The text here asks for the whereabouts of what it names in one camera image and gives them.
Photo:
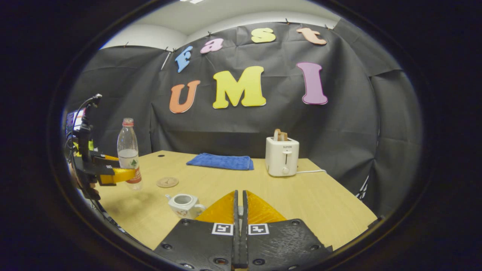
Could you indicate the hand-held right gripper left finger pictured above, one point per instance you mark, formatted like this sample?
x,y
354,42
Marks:
x,y
203,244

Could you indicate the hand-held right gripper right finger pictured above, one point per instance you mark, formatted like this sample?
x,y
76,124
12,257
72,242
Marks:
x,y
278,244

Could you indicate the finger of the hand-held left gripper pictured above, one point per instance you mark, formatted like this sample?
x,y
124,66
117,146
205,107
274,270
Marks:
x,y
102,160
120,175

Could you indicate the clear plastic water bottle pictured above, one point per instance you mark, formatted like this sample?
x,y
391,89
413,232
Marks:
x,y
129,154

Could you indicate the white ceramic teacup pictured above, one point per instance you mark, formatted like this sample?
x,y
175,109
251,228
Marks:
x,y
184,205

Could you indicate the white teacup lid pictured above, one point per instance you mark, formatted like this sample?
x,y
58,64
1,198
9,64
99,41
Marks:
x,y
241,220

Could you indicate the round wooden coaster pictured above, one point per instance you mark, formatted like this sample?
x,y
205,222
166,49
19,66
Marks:
x,y
167,182

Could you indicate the computer monitor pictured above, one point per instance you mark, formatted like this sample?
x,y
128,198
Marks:
x,y
73,120

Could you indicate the blue towel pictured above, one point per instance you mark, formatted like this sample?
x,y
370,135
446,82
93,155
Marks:
x,y
222,162

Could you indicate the white toaster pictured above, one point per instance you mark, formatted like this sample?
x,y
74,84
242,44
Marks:
x,y
282,158

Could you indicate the toasted bread slice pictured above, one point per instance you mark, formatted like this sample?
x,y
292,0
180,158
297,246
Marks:
x,y
284,136
277,134

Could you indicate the black backdrop cloth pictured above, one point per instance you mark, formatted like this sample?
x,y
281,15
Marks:
x,y
339,124

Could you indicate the ceiling light panel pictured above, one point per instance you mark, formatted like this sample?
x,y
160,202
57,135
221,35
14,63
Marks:
x,y
192,1

